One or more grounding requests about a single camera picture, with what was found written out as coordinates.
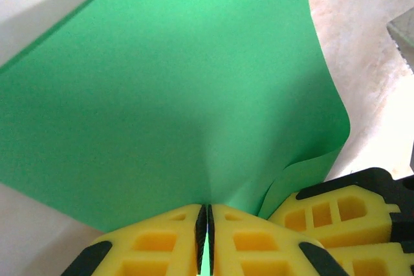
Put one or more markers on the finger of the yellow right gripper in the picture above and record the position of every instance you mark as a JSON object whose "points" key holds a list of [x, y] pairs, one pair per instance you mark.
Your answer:
{"points": [[378, 261], [333, 218]]}

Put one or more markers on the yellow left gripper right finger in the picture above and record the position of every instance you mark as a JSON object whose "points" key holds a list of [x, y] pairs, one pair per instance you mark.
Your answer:
{"points": [[252, 247]]}

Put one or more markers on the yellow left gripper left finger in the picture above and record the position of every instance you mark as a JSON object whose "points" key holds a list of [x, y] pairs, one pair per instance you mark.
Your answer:
{"points": [[155, 247]]}

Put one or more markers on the green paper sheet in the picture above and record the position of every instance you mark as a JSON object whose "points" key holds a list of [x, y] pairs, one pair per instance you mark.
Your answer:
{"points": [[161, 95]]}

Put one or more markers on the aluminium side rail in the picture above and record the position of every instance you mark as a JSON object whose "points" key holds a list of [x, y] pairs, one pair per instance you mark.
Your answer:
{"points": [[404, 40]]}

